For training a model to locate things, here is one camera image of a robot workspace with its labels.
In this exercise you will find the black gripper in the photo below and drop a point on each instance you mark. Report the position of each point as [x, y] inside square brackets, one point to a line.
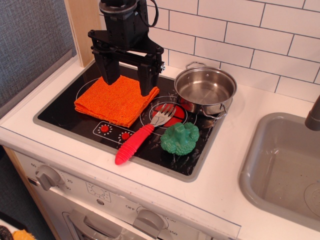
[126, 40]

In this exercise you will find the stainless steel pot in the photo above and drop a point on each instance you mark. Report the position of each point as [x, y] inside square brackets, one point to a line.
[205, 90]

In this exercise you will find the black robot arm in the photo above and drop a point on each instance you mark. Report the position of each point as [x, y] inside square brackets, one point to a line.
[115, 7]

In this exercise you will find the orange towel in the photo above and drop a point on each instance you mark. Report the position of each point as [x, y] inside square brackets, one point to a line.
[120, 103]

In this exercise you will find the black toy stovetop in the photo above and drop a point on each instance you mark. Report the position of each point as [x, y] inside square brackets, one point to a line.
[60, 116]

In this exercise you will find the green toy broccoli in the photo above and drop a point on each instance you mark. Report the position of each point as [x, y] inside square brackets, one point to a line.
[180, 139]

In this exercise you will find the grey left oven knob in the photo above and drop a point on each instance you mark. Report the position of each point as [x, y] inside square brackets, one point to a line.
[47, 177]

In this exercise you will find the grey oven knob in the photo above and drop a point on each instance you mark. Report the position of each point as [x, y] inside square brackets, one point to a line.
[149, 223]
[47, 177]

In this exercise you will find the grey right oven knob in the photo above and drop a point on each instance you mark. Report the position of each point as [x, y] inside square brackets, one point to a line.
[149, 223]

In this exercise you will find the grey sink basin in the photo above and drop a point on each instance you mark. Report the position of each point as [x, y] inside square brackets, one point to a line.
[281, 171]

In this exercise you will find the grey faucet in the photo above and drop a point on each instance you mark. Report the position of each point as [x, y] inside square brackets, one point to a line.
[312, 120]

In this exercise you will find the yellow cloth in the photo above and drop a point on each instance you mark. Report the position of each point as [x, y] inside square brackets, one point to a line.
[22, 235]

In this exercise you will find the fork with red handle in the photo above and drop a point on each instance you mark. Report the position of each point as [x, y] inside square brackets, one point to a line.
[129, 148]

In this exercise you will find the grey oven door handle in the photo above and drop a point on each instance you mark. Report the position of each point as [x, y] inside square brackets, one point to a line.
[92, 226]

